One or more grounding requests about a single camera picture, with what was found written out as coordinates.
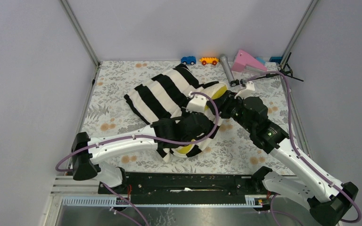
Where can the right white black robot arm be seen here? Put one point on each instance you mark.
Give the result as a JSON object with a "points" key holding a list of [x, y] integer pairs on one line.
{"points": [[326, 198]]}

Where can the aluminium frame post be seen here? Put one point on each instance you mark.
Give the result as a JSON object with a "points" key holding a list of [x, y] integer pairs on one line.
{"points": [[79, 31], [301, 25]]}

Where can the orange yellow toy car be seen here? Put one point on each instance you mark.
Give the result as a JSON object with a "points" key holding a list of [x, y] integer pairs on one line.
{"points": [[209, 60]]}

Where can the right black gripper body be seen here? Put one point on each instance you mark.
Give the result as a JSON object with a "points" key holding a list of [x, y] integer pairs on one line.
{"points": [[247, 125]]}

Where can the black white striped pillowcase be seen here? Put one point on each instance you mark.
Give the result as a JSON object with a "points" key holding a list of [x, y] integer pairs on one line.
{"points": [[163, 96]]}

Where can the pink triangular block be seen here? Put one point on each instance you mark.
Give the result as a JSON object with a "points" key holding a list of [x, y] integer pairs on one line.
{"points": [[244, 62]]}

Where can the left aluminium frame post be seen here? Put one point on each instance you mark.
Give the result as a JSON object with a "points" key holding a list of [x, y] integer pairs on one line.
{"points": [[79, 31]]}

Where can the dark blue block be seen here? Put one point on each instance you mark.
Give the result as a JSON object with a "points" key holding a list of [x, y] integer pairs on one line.
{"points": [[276, 59]]}

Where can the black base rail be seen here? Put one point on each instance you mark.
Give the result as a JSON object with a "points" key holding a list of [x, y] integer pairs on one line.
{"points": [[174, 189]]}

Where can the yellow white pillow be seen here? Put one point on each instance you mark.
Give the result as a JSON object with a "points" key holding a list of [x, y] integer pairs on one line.
{"points": [[214, 90]]}

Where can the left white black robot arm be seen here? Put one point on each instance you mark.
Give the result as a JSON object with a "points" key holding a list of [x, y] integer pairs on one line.
{"points": [[90, 155]]}

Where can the blue toy car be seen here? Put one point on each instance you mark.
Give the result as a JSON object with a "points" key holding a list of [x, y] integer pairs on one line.
{"points": [[189, 60]]}

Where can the right aluminium frame post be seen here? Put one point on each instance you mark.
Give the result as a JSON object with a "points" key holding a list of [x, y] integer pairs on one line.
{"points": [[301, 25]]}

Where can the floral patterned table mat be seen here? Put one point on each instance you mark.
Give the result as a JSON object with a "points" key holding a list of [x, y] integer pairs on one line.
{"points": [[231, 151]]}

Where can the light blue block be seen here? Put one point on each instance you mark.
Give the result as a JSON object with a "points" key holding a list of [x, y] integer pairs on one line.
{"points": [[259, 59]]}

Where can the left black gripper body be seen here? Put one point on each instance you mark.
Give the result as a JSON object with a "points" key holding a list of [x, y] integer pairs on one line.
{"points": [[184, 115]]}

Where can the grey microphone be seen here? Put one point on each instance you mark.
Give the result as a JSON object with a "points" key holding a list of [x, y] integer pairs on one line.
{"points": [[227, 70]]}

